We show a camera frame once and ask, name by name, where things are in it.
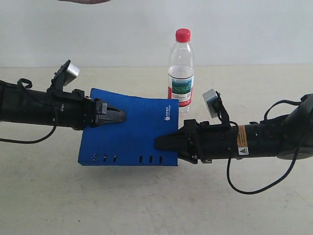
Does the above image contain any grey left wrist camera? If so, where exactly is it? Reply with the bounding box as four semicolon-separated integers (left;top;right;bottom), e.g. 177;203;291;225
63;60;80;87

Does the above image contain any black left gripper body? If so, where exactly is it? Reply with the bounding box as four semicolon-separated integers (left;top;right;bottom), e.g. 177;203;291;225
51;89;108;130

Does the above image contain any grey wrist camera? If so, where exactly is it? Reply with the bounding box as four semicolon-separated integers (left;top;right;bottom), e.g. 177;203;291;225
202;89;218;118
63;60;80;87

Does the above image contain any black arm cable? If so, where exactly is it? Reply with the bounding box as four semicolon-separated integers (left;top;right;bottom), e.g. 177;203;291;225
0;78;58;144
226;100;313;195

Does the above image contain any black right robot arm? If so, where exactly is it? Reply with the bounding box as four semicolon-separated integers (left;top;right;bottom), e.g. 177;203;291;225
155;90;313;164

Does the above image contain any clear water bottle red cap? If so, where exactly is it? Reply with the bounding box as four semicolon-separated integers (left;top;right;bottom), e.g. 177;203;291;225
167;28;195;117

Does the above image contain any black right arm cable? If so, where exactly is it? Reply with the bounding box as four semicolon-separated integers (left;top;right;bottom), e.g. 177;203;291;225
226;100;313;195

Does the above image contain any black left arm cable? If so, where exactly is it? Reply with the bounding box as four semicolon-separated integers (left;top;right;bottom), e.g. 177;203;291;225
0;78;58;144

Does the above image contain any blue ring binder notebook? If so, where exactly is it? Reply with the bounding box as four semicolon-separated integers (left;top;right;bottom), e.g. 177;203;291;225
78;88;179;166

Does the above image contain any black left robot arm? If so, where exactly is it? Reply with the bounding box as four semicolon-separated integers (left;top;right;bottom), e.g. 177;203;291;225
0;81;127;130

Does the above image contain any person's open hand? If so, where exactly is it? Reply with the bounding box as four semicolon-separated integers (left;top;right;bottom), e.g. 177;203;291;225
59;0;110;4

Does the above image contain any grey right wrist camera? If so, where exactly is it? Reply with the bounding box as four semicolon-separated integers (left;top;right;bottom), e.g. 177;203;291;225
202;89;218;118

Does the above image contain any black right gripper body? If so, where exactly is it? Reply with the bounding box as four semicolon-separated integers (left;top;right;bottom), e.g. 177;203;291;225
183;119;239;164

